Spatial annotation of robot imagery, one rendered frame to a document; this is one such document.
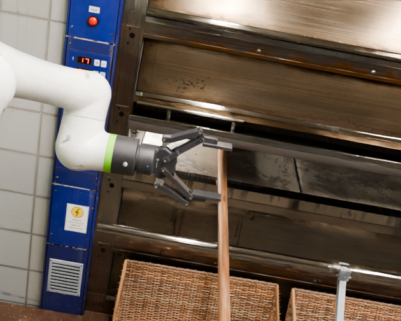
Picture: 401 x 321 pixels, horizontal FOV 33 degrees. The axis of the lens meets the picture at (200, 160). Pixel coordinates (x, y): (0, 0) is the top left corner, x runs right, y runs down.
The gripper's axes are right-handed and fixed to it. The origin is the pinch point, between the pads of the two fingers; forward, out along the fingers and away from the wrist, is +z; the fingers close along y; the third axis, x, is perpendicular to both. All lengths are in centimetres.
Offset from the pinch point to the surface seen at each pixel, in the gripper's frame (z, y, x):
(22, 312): -55, 91, -49
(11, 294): -62, 89, -56
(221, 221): 5.3, 27.9, -26.5
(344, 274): 42, 33, -16
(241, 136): 7.2, 6.1, -40.7
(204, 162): 0, 31, -72
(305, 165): 38, 31, -84
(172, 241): -8.1, 32.1, -17.9
